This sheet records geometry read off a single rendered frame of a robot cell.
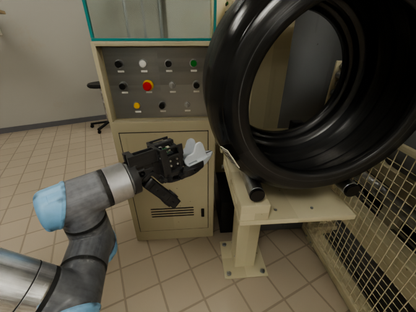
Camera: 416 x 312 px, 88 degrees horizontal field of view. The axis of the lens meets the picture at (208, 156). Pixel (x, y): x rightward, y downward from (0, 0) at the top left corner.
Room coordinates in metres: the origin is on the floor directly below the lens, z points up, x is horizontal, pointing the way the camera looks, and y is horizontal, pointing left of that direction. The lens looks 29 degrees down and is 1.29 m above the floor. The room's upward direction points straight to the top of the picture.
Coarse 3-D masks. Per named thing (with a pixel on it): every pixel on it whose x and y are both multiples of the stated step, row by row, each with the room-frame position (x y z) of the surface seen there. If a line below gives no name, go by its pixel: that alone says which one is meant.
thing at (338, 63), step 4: (336, 64) 0.99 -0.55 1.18; (340, 64) 0.98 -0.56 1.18; (336, 68) 0.99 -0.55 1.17; (340, 68) 0.98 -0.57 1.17; (336, 72) 0.98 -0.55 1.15; (332, 76) 0.99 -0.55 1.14; (336, 76) 0.97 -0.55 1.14; (332, 80) 0.99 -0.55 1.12; (336, 80) 0.99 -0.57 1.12; (332, 84) 0.99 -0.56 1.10; (336, 84) 0.97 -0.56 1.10; (332, 88) 0.99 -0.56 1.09; (328, 92) 0.99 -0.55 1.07; (332, 92) 0.97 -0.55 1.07; (328, 96) 0.99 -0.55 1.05; (324, 104) 0.99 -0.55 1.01
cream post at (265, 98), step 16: (288, 32) 0.85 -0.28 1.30; (272, 48) 0.84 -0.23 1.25; (288, 48) 0.85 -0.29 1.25; (272, 64) 0.84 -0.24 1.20; (256, 80) 0.84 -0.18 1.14; (272, 80) 0.85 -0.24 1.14; (256, 96) 0.84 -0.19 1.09; (272, 96) 0.85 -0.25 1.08; (256, 112) 0.84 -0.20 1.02; (272, 112) 0.85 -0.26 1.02; (272, 128) 0.85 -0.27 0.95; (240, 240) 0.84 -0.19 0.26; (256, 240) 0.85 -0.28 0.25; (240, 256) 0.84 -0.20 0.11
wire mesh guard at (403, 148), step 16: (368, 176) 0.65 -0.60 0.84; (400, 176) 0.55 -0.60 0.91; (336, 192) 0.77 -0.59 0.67; (400, 208) 0.51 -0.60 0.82; (384, 224) 0.53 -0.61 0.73; (400, 240) 0.46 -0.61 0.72; (336, 256) 0.64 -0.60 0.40; (352, 256) 0.57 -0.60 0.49; (336, 272) 0.61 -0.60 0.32; (352, 272) 0.54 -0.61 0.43; (384, 272) 0.45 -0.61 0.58; (352, 288) 0.51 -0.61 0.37; (352, 304) 0.47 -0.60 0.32; (368, 304) 0.44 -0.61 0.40
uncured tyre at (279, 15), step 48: (240, 0) 0.52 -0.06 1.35; (288, 0) 0.46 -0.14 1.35; (336, 0) 0.73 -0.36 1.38; (384, 0) 0.65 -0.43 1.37; (240, 48) 0.45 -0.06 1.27; (384, 48) 0.69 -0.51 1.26; (240, 96) 0.45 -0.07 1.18; (336, 96) 0.75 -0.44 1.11; (384, 96) 0.64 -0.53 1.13; (240, 144) 0.45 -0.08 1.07; (288, 144) 0.73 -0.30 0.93; (336, 144) 0.65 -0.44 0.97; (384, 144) 0.48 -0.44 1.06
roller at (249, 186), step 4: (240, 172) 0.59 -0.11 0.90; (244, 176) 0.55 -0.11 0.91; (248, 176) 0.53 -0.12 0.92; (244, 180) 0.54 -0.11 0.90; (248, 180) 0.52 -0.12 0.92; (252, 180) 0.51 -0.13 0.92; (248, 184) 0.50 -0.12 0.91; (252, 184) 0.49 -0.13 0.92; (256, 184) 0.49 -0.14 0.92; (260, 184) 0.50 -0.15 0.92; (248, 188) 0.49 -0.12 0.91; (252, 188) 0.48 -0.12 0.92; (256, 188) 0.47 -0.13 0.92; (260, 188) 0.48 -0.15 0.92; (248, 192) 0.48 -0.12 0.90; (252, 192) 0.47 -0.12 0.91; (256, 192) 0.47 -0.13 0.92; (260, 192) 0.47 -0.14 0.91; (252, 196) 0.47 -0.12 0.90; (256, 196) 0.47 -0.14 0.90; (260, 196) 0.47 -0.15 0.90; (264, 196) 0.47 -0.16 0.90; (252, 200) 0.47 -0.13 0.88; (256, 200) 0.47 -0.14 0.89; (260, 200) 0.47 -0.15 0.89
